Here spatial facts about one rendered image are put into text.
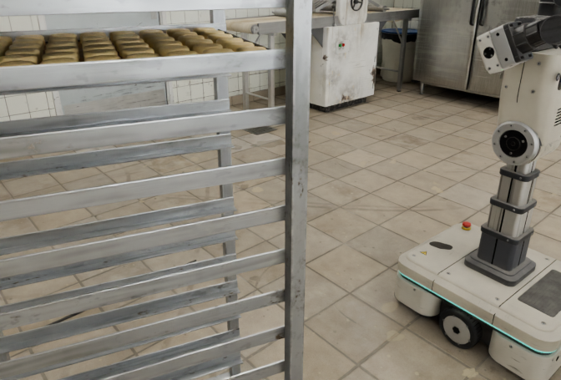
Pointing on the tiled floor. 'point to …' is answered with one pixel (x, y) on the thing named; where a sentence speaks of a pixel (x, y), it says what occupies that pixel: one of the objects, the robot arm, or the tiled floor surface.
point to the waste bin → (391, 44)
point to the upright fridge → (470, 17)
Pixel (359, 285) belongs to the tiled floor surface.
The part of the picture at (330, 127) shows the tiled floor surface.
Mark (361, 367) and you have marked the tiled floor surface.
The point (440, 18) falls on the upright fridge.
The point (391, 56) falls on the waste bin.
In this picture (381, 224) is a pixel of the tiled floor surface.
